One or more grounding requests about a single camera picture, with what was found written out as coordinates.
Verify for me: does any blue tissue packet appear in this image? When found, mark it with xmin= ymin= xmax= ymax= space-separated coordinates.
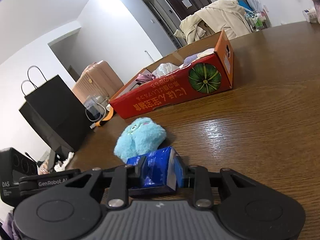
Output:
xmin=126 ymin=146 xmax=182 ymax=197

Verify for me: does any light blue plush toy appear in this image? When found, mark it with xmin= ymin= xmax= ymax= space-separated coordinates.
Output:
xmin=114 ymin=117 xmax=167 ymax=163

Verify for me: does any black paper bag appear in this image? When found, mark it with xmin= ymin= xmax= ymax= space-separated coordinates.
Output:
xmin=19 ymin=75 xmax=93 ymax=158

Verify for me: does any magenta satin cloth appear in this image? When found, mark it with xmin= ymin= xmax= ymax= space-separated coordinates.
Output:
xmin=136 ymin=73 xmax=157 ymax=83

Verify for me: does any pink suitcase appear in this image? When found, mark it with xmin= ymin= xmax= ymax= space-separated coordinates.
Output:
xmin=72 ymin=61 xmax=124 ymax=103

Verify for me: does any light pink folded cloth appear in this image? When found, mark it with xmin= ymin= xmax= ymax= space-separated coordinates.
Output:
xmin=152 ymin=63 xmax=179 ymax=78

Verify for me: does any red orange cardboard box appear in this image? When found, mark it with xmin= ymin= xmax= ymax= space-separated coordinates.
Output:
xmin=110 ymin=31 xmax=234 ymax=119

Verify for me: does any purple checked pillow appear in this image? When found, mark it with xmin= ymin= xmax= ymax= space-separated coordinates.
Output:
xmin=180 ymin=54 xmax=198 ymax=68

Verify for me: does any white yellow plush toy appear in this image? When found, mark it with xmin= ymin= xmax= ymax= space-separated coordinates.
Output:
xmin=197 ymin=48 xmax=215 ymax=59

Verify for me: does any beige coat on chair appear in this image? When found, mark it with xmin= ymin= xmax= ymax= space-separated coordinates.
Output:
xmin=174 ymin=0 xmax=252 ymax=44

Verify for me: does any white storage rack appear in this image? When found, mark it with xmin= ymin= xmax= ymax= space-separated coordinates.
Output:
xmin=245 ymin=0 xmax=271 ymax=32

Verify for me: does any small white jar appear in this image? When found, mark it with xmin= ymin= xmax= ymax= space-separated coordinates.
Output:
xmin=302 ymin=7 xmax=318 ymax=23

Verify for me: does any orange strap tool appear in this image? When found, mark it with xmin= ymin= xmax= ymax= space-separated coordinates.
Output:
xmin=95 ymin=106 xmax=114 ymax=127

